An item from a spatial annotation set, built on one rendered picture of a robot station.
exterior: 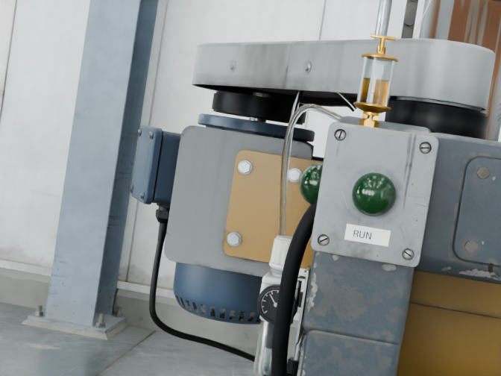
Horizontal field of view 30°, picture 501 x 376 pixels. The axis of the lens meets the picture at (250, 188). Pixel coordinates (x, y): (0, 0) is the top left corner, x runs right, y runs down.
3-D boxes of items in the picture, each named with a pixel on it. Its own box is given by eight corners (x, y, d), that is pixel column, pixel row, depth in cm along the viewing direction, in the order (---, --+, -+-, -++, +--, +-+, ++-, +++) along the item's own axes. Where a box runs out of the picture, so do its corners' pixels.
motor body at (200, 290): (156, 313, 114) (186, 110, 112) (183, 295, 129) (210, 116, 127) (279, 336, 112) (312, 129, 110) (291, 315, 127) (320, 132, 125)
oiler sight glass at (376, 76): (355, 101, 71) (362, 55, 70) (356, 103, 73) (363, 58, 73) (388, 106, 70) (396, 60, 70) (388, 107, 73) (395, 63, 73)
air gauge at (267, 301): (253, 320, 89) (259, 283, 89) (256, 317, 91) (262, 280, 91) (291, 327, 89) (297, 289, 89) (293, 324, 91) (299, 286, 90)
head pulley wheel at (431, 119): (382, 126, 79) (387, 97, 79) (382, 130, 88) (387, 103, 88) (490, 142, 78) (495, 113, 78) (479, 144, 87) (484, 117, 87)
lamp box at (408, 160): (309, 250, 64) (329, 120, 64) (314, 244, 69) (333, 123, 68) (418, 268, 63) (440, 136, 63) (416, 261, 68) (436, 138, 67)
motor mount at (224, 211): (159, 260, 109) (180, 123, 108) (171, 255, 116) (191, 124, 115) (401, 303, 105) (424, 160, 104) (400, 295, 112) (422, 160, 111)
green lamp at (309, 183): (294, 203, 65) (301, 160, 65) (298, 201, 68) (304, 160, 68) (330, 209, 65) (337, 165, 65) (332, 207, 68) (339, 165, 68)
